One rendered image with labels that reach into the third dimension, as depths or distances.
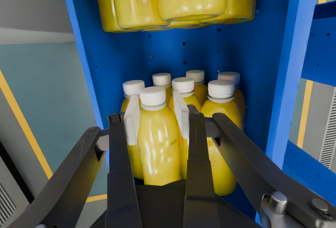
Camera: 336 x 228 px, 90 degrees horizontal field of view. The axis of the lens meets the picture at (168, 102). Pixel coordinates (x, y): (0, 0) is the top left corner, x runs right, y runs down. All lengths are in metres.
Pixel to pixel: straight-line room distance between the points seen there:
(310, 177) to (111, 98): 0.94
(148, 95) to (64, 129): 1.51
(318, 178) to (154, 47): 0.91
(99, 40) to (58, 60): 1.23
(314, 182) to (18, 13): 1.24
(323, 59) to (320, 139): 1.82
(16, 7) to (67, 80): 0.92
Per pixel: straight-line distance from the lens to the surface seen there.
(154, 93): 0.24
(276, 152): 0.21
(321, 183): 1.03
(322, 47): 0.59
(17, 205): 2.14
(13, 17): 0.65
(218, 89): 0.25
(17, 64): 1.68
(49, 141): 1.84
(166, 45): 0.39
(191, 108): 0.18
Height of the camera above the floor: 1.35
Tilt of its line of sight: 69 degrees down
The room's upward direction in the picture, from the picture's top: 166 degrees clockwise
